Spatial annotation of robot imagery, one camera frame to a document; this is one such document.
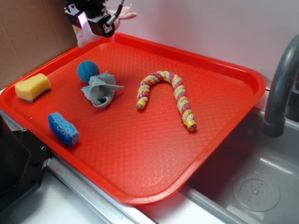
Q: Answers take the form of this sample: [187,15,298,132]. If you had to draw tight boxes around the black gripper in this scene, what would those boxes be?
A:
[63,0,115,37]

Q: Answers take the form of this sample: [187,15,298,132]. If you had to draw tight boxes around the pink plush bunny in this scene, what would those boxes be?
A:
[78,5,137,48]

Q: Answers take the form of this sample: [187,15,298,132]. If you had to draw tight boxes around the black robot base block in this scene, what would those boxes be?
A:
[0,118,50,214]

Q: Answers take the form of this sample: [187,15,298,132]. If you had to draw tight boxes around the light wooden board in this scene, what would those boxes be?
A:
[71,25,81,44]

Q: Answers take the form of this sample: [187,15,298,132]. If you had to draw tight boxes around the blue crocheted ball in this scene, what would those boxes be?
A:
[77,61,100,83]

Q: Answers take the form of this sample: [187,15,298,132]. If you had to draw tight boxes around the light blue crumpled cloth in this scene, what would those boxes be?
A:
[81,71,124,108]

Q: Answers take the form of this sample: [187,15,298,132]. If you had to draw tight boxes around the brown cardboard panel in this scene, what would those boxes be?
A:
[0,0,77,89]

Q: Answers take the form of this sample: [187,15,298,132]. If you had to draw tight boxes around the yellow sponge with grey pad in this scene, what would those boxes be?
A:
[14,73,51,102]

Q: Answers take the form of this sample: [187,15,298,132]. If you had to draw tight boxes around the red plastic tray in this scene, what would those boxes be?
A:
[0,34,265,205]

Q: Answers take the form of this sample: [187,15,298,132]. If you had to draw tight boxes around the blue sponge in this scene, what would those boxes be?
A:
[48,112,80,147]

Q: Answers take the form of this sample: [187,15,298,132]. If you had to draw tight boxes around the grey faucet spout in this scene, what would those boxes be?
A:
[262,35,299,138]

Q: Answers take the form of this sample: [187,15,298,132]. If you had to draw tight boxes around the grey sink basin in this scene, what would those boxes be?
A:
[179,107,299,224]

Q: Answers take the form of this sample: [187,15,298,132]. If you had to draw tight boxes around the round sink drain cover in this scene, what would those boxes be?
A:
[233,174,280,212]

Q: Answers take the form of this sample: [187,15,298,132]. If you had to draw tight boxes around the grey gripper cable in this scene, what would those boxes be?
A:
[105,0,128,26]

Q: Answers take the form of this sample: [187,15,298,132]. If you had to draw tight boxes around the multicolour braided rope toy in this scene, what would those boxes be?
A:
[136,71,197,131]

